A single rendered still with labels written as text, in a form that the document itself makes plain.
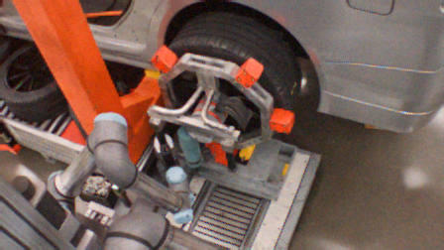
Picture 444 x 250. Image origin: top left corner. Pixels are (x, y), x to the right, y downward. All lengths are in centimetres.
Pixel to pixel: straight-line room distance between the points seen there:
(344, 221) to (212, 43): 137
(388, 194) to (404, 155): 33
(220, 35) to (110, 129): 68
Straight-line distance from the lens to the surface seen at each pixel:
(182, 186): 170
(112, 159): 138
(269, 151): 260
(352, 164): 284
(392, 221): 270
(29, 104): 301
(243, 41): 184
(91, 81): 183
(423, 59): 174
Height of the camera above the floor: 238
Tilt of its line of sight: 52 degrees down
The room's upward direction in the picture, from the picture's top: 11 degrees counter-clockwise
